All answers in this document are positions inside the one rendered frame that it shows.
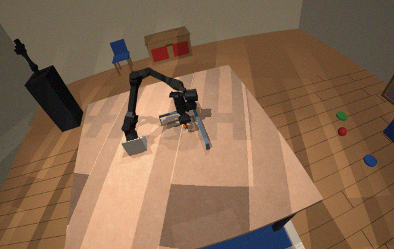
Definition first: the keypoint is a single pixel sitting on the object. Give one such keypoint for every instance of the blue l-shaped wall top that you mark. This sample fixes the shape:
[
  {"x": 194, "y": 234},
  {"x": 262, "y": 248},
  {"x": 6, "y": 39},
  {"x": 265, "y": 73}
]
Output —
[{"x": 199, "y": 124}]

